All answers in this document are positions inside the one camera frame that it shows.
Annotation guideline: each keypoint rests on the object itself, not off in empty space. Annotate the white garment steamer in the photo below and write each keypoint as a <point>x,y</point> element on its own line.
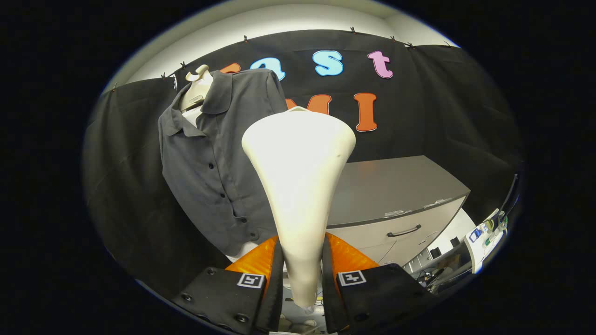
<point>298,177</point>

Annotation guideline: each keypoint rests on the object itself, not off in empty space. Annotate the grey cabinet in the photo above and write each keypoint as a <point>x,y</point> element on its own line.
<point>396,186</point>

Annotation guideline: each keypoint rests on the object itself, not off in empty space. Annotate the cream mannequin torso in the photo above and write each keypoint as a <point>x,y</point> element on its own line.
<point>195,90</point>

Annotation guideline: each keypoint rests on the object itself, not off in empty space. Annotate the grey button shirt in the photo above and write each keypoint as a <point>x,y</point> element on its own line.
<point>219,163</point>

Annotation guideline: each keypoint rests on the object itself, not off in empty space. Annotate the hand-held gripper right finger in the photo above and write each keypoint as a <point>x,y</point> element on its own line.
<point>328,288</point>

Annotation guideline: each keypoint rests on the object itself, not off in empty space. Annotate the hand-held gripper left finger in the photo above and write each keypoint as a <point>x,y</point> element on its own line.
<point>275,288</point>

